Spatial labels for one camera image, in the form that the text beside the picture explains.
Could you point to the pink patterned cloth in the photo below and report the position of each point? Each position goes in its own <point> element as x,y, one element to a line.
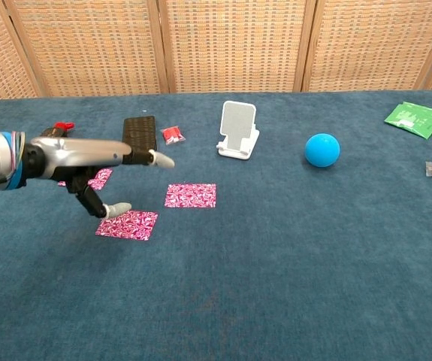
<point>190,195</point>
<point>127,225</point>
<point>103,178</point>

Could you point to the white phone stand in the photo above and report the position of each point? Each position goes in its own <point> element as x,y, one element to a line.
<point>236,128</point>

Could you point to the green foil packet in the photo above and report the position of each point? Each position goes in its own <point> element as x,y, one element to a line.
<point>412,119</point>

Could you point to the blue table cloth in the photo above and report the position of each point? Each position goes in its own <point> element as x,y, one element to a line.
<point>257,270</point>

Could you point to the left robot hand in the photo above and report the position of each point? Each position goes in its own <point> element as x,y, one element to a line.
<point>80,152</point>

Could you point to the blue ball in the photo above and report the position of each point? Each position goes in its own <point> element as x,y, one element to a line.
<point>322,149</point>

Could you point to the black smartphone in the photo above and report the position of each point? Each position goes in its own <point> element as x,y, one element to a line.
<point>138,129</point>

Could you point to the red candy packet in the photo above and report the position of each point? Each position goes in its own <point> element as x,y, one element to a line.
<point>172,136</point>

